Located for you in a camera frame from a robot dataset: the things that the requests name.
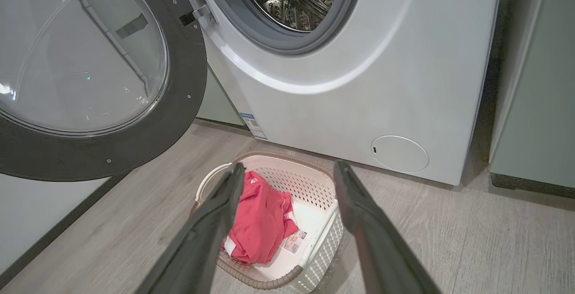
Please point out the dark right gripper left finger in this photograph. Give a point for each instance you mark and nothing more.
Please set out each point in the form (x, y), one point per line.
(202, 249)

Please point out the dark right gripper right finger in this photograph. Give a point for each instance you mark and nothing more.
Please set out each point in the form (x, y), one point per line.
(377, 249)

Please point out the red garment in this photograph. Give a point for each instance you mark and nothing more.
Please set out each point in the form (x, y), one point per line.
(260, 222)

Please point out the round black glass washer door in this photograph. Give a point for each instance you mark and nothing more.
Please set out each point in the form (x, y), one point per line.
(179, 105)

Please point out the white front-load washing machine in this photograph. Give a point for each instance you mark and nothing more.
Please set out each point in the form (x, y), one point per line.
(382, 83)

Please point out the white basket label sticker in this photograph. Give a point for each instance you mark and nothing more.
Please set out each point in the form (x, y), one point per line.
(295, 241)

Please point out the cream perforated laundry basket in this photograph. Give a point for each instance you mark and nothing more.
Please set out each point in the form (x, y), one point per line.
(314, 186)

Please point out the round white filter cover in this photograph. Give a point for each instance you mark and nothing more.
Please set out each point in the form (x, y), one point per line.
(400, 154)

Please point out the blue energy label sticker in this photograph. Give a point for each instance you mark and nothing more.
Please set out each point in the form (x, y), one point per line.
(253, 125)

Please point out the tall pale green cabinet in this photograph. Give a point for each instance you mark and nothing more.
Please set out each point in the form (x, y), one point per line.
(539, 105)

